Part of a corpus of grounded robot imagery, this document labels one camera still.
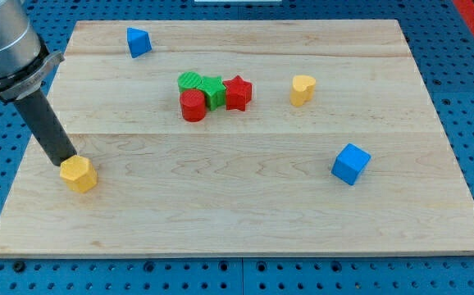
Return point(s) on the green cylinder block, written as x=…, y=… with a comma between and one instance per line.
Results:
x=188, y=80

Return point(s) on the red star block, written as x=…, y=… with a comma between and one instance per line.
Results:
x=238, y=93

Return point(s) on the yellow heart block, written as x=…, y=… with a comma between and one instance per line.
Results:
x=302, y=89

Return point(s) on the green star block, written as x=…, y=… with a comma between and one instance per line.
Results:
x=214, y=91

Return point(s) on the blue cube block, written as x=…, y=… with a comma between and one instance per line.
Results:
x=350, y=163

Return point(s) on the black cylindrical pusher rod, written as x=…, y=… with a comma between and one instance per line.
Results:
x=37, y=113

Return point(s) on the red cylinder block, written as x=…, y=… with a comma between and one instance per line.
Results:
x=192, y=103

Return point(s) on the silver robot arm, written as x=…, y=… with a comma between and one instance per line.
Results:
x=25, y=60

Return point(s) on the wooden board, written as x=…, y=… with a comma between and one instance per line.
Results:
x=254, y=183

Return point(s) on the blue triangle block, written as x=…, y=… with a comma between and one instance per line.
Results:
x=138, y=41

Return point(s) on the yellow hexagon block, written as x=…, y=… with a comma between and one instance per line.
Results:
x=79, y=174

